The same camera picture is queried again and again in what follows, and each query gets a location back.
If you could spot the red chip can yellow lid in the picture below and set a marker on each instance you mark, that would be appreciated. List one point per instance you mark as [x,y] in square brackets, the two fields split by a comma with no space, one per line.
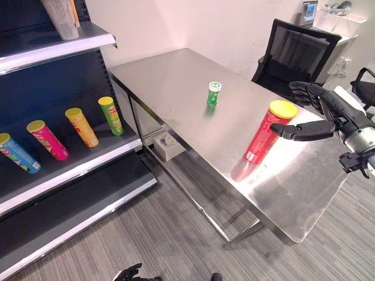
[265,135]

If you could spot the black chair armrest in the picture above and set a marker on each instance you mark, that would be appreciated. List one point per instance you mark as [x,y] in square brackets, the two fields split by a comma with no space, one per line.
[363,85]

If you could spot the laptop computer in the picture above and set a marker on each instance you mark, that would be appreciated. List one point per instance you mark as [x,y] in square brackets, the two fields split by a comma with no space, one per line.
[309,10]

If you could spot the white storage basket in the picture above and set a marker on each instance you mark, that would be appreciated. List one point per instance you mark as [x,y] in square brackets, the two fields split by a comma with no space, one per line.
[337,16]

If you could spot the green chip can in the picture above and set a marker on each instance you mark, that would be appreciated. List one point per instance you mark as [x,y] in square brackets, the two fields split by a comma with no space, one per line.
[112,115]

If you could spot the white desk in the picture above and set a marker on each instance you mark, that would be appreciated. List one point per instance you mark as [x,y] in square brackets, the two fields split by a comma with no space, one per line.
[344,38]

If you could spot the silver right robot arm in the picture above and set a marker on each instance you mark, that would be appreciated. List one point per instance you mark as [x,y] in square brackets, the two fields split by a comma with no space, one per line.
[359,143]

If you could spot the stainless steel table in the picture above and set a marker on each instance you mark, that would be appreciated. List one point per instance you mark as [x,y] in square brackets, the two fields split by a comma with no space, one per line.
[222,137]

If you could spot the orange chip can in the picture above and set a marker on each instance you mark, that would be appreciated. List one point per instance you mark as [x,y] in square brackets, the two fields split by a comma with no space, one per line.
[83,127]

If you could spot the dark store shelf unit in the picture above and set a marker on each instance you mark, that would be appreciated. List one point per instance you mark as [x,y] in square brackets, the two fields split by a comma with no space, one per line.
[58,123]

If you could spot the dark robot foot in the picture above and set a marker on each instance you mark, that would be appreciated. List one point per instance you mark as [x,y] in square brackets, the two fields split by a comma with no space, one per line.
[216,277]

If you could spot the blue chip can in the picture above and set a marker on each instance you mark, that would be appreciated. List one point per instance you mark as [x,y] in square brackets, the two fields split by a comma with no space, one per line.
[19,157]

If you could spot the pink chip can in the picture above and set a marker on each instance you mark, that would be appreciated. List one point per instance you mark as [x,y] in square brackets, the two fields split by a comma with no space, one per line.
[48,139]

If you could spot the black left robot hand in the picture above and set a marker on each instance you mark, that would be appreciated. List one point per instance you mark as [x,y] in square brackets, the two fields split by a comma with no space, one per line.
[130,272]

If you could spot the small green bottle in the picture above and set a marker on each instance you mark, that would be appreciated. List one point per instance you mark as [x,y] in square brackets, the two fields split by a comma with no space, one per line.
[213,93]

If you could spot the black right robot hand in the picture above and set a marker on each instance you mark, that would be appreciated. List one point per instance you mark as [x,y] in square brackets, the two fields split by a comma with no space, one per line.
[328,99]

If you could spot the black mesh office chair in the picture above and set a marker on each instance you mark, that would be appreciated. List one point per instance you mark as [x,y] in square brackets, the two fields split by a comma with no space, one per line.
[296,58]

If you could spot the grey box under table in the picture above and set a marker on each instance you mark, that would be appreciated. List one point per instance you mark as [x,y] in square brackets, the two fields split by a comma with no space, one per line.
[168,146]

